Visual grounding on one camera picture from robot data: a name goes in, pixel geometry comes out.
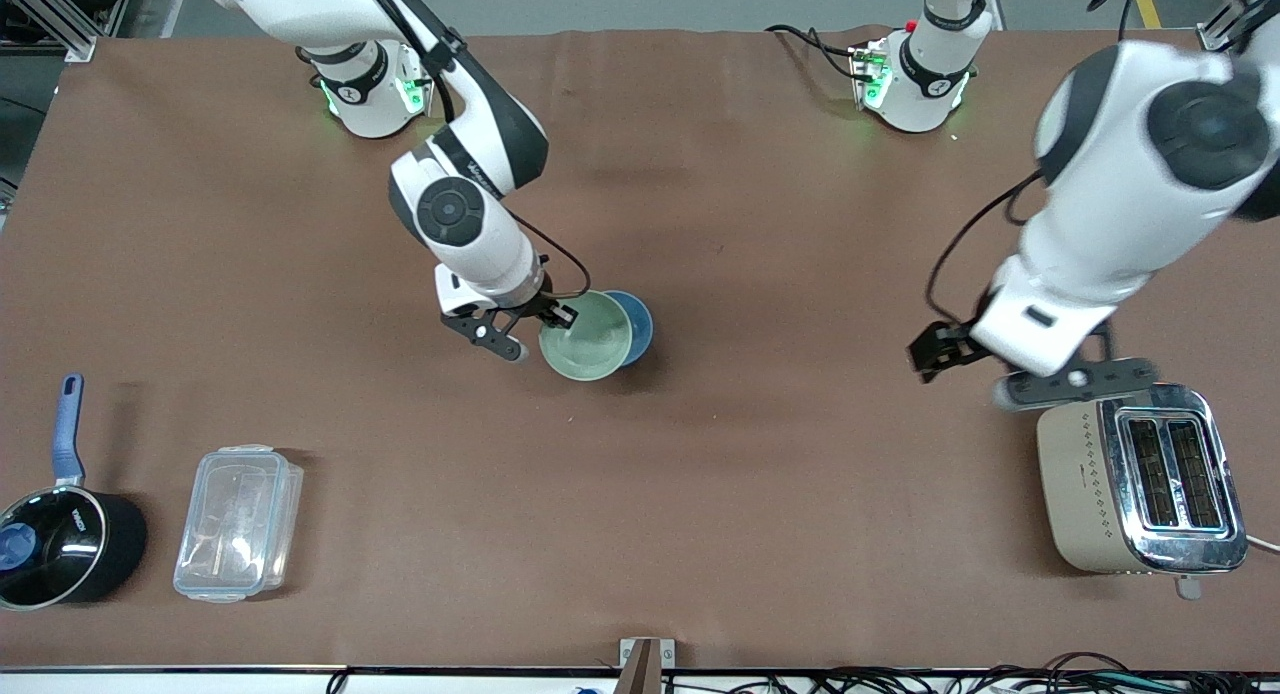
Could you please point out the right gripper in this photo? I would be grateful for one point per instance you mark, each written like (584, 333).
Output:
(541, 305)

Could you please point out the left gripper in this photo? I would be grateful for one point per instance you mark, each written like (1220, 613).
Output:
(958, 340)

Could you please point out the light green bowl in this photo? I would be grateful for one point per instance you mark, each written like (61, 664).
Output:
(585, 339)

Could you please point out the blue bowl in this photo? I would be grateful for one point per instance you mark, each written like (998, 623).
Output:
(642, 324)

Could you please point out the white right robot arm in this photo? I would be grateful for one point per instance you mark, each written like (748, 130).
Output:
(450, 209)

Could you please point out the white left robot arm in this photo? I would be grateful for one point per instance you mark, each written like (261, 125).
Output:
(1130, 174)

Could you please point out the beige chrome toaster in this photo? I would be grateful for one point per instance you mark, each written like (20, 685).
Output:
(1085, 484)

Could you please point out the brown table cover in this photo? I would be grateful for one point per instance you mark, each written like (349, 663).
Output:
(700, 514)

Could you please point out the clear plastic lidded container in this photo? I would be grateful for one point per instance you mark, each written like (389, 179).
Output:
(235, 524)

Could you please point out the glass lid blue knob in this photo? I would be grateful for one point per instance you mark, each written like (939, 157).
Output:
(60, 549)

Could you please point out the small metal bracket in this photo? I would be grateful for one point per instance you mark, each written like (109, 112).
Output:
(646, 659)

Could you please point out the aluminium corner bracket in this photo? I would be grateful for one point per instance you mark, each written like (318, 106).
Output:
(1215, 36)

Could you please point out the aluminium frame profile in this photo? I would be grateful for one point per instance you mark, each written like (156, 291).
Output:
(60, 14)

